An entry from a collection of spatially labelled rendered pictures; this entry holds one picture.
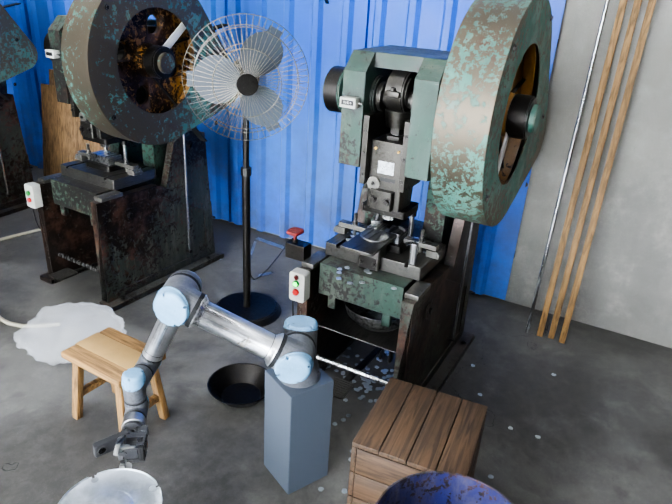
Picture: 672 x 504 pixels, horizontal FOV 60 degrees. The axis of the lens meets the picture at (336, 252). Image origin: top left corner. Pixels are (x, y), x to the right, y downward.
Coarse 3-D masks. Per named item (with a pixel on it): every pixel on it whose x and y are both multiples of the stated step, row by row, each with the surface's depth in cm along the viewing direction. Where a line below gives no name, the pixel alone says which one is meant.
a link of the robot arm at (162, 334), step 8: (176, 272) 189; (184, 272) 188; (192, 272) 190; (200, 280) 191; (160, 328) 199; (168, 328) 199; (176, 328) 201; (152, 336) 202; (160, 336) 200; (168, 336) 201; (152, 344) 202; (160, 344) 202; (168, 344) 204; (144, 352) 205; (152, 352) 203; (160, 352) 204; (144, 360) 205; (152, 360) 205; (160, 360) 207; (152, 368) 206
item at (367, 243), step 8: (368, 232) 246; (376, 232) 246; (384, 232) 247; (352, 240) 238; (360, 240) 239; (368, 240) 239; (376, 240) 239; (384, 240) 239; (392, 240) 243; (344, 248) 232; (352, 248) 231; (360, 248) 232; (368, 248) 232; (376, 248) 232; (384, 248) 243; (360, 256) 245; (368, 256) 243; (376, 256) 241; (360, 264) 246; (368, 264) 244; (376, 264) 242
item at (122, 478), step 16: (112, 480) 174; (128, 480) 175; (144, 480) 175; (64, 496) 168; (80, 496) 168; (96, 496) 168; (112, 496) 168; (128, 496) 169; (144, 496) 170; (160, 496) 170
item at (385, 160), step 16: (384, 144) 232; (400, 144) 229; (384, 160) 235; (400, 160) 231; (384, 176) 237; (368, 192) 243; (384, 192) 236; (400, 192) 236; (384, 208) 239; (400, 208) 240
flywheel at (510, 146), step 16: (528, 48) 220; (528, 64) 227; (528, 80) 232; (512, 96) 208; (528, 96) 206; (512, 112) 205; (528, 112) 203; (512, 128) 207; (528, 128) 207; (512, 144) 240; (512, 160) 238
